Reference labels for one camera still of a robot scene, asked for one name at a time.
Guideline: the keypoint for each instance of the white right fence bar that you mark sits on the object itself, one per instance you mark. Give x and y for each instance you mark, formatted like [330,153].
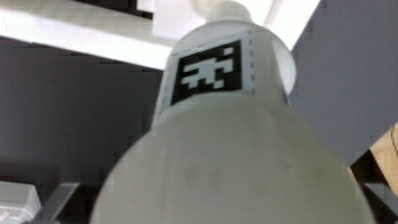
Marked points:
[288,18]

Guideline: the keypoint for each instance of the white fence bar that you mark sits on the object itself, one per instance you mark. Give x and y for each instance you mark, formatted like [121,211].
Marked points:
[288,18]
[87,29]

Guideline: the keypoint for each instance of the white lamp base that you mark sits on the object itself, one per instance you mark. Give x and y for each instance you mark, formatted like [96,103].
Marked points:
[179,14]

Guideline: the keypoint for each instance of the white front fence bar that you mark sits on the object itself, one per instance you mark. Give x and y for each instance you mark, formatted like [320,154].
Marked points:
[87,29]

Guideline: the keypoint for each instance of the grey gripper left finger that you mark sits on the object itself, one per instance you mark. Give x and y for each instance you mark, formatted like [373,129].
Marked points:
[55,204]

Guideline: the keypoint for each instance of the white lamp bulb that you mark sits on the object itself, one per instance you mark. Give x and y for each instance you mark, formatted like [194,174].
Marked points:
[229,166]

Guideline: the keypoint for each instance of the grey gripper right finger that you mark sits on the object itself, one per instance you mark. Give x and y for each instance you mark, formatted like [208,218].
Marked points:
[385,196]

